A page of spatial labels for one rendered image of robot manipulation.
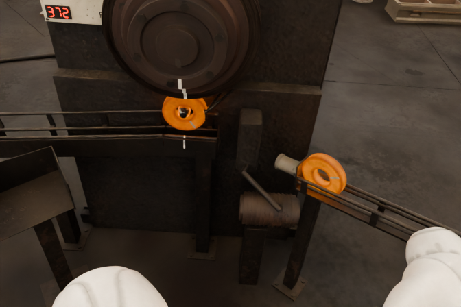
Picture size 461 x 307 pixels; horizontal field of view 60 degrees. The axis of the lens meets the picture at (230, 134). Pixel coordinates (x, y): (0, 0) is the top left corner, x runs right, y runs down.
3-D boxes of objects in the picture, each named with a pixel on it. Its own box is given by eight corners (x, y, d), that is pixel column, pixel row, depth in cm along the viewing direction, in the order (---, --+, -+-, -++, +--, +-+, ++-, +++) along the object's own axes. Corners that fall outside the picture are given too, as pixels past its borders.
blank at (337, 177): (315, 191, 142) (311, 196, 140) (300, 153, 139) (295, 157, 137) (353, 193, 130) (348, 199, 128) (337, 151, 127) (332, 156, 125)
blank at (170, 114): (154, 99, 139) (152, 105, 136) (192, 82, 133) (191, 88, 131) (179, 130, 147) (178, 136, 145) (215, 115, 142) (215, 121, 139)
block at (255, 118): (236, 153, 161) (240, 105, 145) (256, 154, 161) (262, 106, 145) (235, 172, 153) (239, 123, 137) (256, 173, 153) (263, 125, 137)
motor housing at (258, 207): (232, 261, 186) (241, 183, 152) (280, 264, 186) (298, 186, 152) (232, 287, 176) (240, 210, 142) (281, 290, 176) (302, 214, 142)
